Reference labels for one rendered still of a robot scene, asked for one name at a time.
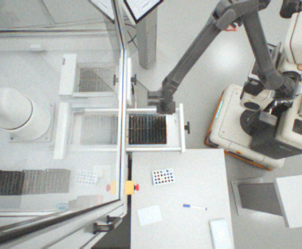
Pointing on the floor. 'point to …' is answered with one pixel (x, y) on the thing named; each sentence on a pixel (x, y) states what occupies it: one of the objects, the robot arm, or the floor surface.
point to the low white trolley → (205, 195)
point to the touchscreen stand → (150, 55)
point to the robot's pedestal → (279, 198)
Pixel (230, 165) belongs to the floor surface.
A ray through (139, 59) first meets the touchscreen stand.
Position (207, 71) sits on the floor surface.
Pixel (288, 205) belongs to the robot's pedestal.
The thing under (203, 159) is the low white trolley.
